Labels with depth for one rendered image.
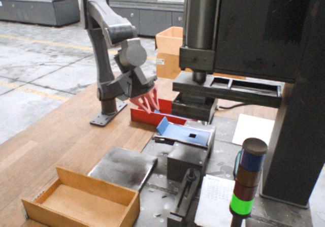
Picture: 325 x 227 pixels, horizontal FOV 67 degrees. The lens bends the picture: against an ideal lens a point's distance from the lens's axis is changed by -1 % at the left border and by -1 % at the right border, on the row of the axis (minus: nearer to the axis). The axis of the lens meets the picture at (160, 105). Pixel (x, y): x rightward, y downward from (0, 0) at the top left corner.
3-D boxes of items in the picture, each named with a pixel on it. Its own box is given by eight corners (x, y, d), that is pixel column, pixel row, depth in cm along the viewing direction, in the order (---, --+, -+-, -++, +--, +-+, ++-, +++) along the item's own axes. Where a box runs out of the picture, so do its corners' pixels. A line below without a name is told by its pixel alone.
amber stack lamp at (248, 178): (237, 168, 44) (239, 154, 43) (259, 173, 43) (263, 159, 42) (234, 183, 41) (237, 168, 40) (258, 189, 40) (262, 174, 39)
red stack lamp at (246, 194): (234, 182, 46) (236, 169, 45) (255, 188, 45) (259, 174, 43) (231, 197, 43) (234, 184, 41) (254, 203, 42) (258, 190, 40)
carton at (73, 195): (62, 185, 71) (56, 164, 67) (140, 213, 63) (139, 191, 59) (26, 222, 60) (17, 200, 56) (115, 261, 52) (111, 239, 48)
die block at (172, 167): (185, 139, 88) (186, 122, 84) (213, 146, 85) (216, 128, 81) (166, 179, 72) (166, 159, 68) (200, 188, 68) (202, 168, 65)
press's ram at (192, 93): (186, 95, 80) (191, -5, 65) (271, 109, 72) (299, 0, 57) (167, 123, 65) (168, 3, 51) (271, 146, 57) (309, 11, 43)
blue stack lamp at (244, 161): (240, 153, 43) (243, 137, 41) (263, 158, 42) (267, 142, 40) (237, 167, 40) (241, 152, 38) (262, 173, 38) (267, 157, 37)
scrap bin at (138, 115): (143, 107, 108) (142, 95, 106) (198, 118, 101) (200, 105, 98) (130, 121, 99) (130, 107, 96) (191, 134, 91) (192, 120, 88)
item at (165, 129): (164, 123, 82) (164, 116, 80) (210, 133, 77) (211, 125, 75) (156, 135, 76) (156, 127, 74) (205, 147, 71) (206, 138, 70)
